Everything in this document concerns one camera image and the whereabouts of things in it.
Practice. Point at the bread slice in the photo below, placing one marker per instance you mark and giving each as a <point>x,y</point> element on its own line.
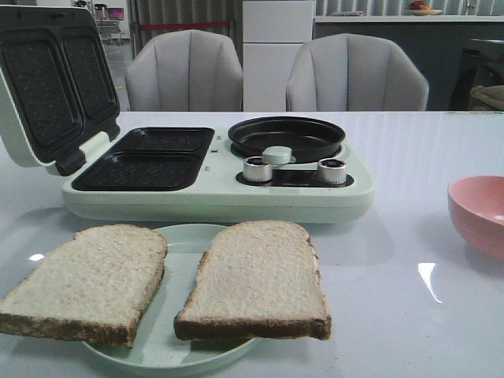
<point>257,279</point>
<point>94,288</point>

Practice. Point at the mint breakfast maker lid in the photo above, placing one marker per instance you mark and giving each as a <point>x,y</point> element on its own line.
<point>57,91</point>

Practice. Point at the mint green breakfast maker base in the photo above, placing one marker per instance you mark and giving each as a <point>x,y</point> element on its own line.
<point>192,175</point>

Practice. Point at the left silver control knob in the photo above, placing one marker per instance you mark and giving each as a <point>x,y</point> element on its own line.
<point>256,171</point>

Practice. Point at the silver control knob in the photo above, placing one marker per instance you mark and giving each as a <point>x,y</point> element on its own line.
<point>256,171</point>
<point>331,171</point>

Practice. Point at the black round frying pan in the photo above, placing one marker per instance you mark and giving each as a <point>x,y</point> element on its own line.
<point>309,139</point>

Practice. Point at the right silver control knob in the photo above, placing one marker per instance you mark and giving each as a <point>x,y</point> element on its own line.
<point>331,171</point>

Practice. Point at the left grey upholstered chair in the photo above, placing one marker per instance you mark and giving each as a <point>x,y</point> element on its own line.
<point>186,71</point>

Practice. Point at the grey upholstered chair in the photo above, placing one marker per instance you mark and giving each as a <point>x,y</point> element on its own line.
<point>186,71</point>
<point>350,72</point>

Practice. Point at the right grey upholstered chair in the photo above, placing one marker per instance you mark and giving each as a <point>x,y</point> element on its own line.
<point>350,72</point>

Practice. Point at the white refrigerator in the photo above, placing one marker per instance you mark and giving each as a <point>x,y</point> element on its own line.
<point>273,33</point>

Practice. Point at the mint green round plate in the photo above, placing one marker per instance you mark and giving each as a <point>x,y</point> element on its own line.
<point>157,352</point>

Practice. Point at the pink plastic bowl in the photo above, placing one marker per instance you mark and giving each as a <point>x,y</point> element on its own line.
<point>476,209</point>

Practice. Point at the dark grey kitchen counter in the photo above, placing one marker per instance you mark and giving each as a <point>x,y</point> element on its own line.
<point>454,53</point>

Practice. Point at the fruit bowl on counter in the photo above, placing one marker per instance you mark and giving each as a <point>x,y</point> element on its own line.
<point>420,8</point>

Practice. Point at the mint green pan handle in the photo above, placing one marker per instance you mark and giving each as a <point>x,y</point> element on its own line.
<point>277,155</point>

